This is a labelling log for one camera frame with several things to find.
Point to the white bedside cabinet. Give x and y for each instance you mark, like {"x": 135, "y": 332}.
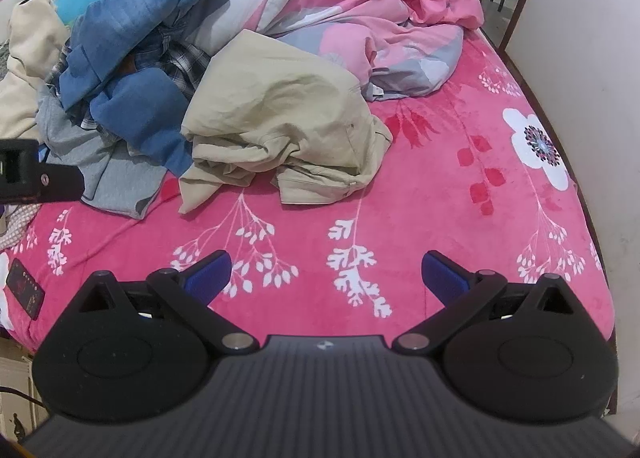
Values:
{"x": 15, "y": 388}

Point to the cream garment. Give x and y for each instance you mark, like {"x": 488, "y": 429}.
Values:
{"x": 30, "y": 53}

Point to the plaid shirt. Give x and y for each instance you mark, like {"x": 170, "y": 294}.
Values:
{"x": 186, "y": 63}

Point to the pink checked cloth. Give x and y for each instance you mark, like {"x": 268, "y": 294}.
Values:
{"x": 17, "y": 224}

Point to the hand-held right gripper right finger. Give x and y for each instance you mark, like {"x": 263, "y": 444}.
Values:
{"x": 445, "y": 280}

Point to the pink floral bed blanket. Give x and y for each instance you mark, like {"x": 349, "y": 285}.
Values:
{"x": 425, "y": 218}

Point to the black remote control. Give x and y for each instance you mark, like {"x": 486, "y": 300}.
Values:
{"x": 25, "y": 288}

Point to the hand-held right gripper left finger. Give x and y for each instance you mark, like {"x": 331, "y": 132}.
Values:
{"x": 210, "y": 280}

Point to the dark wooden bed frame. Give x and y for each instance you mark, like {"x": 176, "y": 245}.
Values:
{"x": 515, "y": 13}

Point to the beige pants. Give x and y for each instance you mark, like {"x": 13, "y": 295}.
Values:
{"x": 280, "y": 108}

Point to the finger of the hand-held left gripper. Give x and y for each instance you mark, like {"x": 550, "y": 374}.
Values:
{"x": 55, "y": 183}

